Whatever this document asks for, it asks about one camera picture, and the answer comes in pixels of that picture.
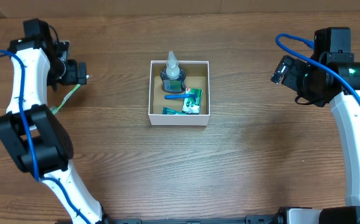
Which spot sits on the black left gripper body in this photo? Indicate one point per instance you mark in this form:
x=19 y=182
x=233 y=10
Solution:
x=71 y=73

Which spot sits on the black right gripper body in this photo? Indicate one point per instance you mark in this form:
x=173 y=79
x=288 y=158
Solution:
x=299 y=81

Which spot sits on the green white toothbrush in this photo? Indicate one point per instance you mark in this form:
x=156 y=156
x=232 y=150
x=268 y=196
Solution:
x=56 y=109

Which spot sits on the blue pump bottle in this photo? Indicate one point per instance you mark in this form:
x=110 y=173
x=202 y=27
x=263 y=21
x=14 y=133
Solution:
x=173 y=77

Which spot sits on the teal toothpaste tube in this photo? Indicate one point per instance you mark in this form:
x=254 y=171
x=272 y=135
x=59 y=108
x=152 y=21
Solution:
x=171 y=111

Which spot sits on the blue disposable razor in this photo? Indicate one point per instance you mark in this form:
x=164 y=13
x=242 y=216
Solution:
x=180 y=96

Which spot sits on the green soap packet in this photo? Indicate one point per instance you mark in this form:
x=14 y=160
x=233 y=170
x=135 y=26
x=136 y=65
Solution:
x=192 y=104

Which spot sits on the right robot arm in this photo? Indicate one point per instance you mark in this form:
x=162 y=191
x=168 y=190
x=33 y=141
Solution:
x=323 y=72

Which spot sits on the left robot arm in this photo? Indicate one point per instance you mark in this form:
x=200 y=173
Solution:
x=29 y=130

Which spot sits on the white cardboard box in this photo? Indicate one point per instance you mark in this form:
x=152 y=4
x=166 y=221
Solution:
x=197 y=76

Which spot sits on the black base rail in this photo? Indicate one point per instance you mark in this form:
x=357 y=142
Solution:
x=198 y=219

